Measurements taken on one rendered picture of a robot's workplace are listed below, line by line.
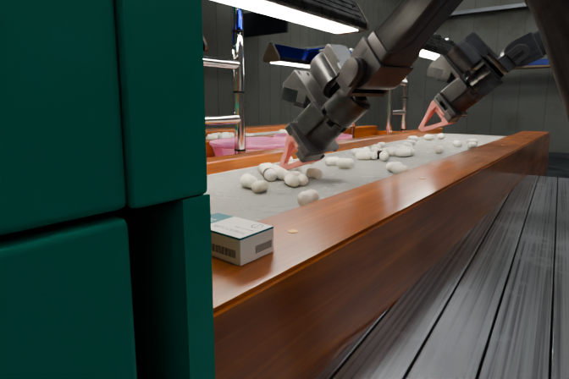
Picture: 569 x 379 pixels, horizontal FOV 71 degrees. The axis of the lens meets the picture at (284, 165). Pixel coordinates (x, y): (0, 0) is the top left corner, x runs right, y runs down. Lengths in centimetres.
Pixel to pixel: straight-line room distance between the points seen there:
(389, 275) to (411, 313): 4
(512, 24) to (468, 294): 779
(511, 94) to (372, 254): 774
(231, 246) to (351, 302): 13
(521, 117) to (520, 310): 762
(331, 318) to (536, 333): 20
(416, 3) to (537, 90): 752
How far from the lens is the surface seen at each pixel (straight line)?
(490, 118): 810
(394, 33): 57
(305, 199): 51
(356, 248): 34
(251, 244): 28
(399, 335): 40
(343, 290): 34
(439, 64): 101
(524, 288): 53
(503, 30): 819
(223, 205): 53
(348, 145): 117
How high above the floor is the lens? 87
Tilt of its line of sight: 9 degrees down
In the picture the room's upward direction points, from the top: straight up
